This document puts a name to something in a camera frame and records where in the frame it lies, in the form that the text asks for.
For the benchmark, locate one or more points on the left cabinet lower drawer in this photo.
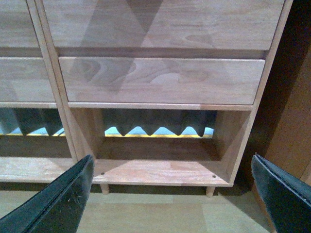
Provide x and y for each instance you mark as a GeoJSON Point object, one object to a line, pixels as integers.
{"type": "Point", "coordinates": [24, 79]}

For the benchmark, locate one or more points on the cabinet drawer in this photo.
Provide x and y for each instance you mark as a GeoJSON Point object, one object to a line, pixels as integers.
{"type": "Point", "coordinates": [16, 28]}
{"type": "Point", "coordinates": [24, 79]}
{"type": "Point", "coordinates": [161, 80]}
{"type": "Point", "coordinates": [190, 24]}

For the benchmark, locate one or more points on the dark grey curtain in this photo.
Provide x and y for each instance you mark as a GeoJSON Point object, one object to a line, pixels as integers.
{"type": "Point", "coordinates": [29, 120]}

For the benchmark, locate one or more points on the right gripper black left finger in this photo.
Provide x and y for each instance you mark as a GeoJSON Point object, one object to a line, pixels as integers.
{"type": "Point", "coordinates": [58, 208]}

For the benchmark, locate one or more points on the right wooden shelf cabinet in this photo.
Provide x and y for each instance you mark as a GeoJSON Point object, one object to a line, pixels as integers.
{"type": "Point", "coordinates": [162, 158]}

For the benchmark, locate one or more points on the left cabinet upper drawer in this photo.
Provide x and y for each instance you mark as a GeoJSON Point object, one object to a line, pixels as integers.
{"type": "Point", "coordinates": [16, 28]}

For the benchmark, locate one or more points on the left wooden shelf cabinet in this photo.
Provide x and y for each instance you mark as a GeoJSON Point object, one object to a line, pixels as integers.
{"type": "Point", "coordinates": [35, 157]}

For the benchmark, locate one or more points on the right cabinet lower drawer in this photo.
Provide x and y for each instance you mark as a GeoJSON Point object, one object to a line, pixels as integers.
{"type": "Point", "coordinates": [161, 80]}

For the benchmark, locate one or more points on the right cabinet upper drawer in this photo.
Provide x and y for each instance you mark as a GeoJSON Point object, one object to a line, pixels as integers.
{"type": "Point", "coordinates": [190, 24]}

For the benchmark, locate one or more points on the wooden shelf cabinet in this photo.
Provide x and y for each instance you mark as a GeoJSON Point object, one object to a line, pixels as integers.
{"type": "Point", "coordinates": [162, 158]}
{"type": "Point", "coordinates": [35, 157]}

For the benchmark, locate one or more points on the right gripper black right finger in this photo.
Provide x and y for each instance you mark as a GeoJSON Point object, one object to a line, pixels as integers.
{"type": "Point", "coordinates": [287, 199]}

